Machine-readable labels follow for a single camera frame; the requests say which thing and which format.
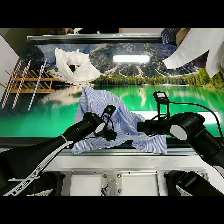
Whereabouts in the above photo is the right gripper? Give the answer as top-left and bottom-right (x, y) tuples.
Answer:
(137, 119), (172, 136)

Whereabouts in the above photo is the blue striped shirt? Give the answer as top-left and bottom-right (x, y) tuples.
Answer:
(71, 85), (168, 155)

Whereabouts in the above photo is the white garment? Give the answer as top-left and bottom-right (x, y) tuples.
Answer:
(54, 47), (102, 83)
(162, 28), (224, 78)

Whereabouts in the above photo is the dark striped garment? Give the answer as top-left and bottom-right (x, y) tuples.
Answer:
(160, 28), (183, 45)

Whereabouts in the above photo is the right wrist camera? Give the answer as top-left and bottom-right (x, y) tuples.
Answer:
(153, 90), (170, 121)

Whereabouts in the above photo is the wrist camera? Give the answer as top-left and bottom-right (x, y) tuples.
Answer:
(100, 104), (118, 125)
(153, 90), (170, 121)

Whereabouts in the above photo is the silver frame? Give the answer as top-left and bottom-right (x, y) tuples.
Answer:
(26, 33), (224, 197)

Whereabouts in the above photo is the black cable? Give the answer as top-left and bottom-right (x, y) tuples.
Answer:
(166, 101), (224, 138)

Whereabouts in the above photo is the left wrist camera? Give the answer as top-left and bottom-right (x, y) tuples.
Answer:
(100, 104), (118, 125)

